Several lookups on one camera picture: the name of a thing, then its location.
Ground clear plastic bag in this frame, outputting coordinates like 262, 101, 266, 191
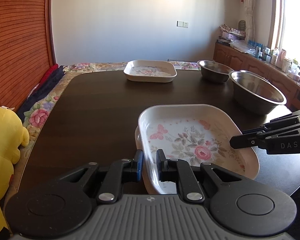
230, 40, 255, 53

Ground patterned curtain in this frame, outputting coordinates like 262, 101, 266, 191
243, 0, 256, 41

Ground white wall switch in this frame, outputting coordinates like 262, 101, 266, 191
177, 21, 189, 28

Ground wooden slatted wardrobe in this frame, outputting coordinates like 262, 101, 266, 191
0, 0, 56, 109

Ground yellow plush toy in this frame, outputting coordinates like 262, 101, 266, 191
0, 107, 30, 239

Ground red folded cloth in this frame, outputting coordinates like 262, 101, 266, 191
39, 64, 59, 86

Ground large stainless steel bowl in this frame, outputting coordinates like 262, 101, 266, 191
229, 71, 287, 115

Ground floral square plate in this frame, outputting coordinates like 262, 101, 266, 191
123, 60, 177, 83
135, 104, 260, 194

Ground floral storage box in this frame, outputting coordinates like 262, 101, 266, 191
219, 24, 246, 40

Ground small stainless steel bowl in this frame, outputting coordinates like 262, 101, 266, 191
197, 60, 233, 83

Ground wooden sideboard cabinet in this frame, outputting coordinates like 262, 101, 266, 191
213, 42, 300, 111

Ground floral bed blanket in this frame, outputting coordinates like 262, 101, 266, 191
7, 63, 203, 197

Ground pink bottle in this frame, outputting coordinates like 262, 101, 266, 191
276, 49, 286, 69

